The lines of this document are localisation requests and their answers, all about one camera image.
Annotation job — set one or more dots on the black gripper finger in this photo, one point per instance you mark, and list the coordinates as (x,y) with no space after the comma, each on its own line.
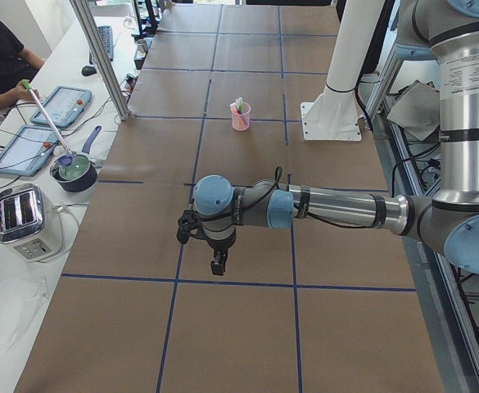
(218,263)

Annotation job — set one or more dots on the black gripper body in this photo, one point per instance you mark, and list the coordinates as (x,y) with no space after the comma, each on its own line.
(219,246)

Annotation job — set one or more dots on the orange highlighter pen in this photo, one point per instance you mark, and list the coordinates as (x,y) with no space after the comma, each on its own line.
(243,121)

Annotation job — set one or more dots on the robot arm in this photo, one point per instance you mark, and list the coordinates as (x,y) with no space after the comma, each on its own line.
(447,222)

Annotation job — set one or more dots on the pink mesh pen holder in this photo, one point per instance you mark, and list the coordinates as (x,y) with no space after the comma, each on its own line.
(236,124)

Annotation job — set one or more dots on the dark pot with lid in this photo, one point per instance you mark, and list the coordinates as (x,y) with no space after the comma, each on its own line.
(74,173)

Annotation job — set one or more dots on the silver white toaster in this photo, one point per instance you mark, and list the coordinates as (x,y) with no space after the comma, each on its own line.
(29,223)

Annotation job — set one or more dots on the far teach pendant tablet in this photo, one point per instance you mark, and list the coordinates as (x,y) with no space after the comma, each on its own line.
(66,104)

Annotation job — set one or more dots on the teach pendant tablet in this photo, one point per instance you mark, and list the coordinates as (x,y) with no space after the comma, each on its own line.
(28,151)
(66,104)

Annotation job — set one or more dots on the near teach pendant tablet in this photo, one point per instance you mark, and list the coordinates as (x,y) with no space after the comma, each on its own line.
(28,151)

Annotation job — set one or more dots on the small metal cup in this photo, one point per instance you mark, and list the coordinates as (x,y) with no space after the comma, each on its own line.
(142,45)

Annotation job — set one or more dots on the black computer mouse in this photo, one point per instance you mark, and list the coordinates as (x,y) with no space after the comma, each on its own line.
(88,70)

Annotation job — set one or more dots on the black keyboard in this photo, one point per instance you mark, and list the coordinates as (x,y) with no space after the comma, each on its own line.
(106,35)

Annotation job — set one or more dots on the grey cloth bag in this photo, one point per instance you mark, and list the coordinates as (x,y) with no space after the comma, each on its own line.
(417,110)

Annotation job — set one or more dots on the long stick with green tip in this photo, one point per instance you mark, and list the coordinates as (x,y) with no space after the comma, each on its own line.
(25,84)

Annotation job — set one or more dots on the person in black shirt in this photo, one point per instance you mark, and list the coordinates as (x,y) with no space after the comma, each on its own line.
(17,63)

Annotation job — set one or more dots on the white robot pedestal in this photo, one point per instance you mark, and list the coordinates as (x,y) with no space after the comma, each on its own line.
(333,116)

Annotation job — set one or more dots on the aluminium frame rail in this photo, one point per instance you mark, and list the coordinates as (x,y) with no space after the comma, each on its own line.
(449,296)

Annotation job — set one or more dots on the aluminium frame post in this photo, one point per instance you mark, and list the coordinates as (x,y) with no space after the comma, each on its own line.
(101,59)

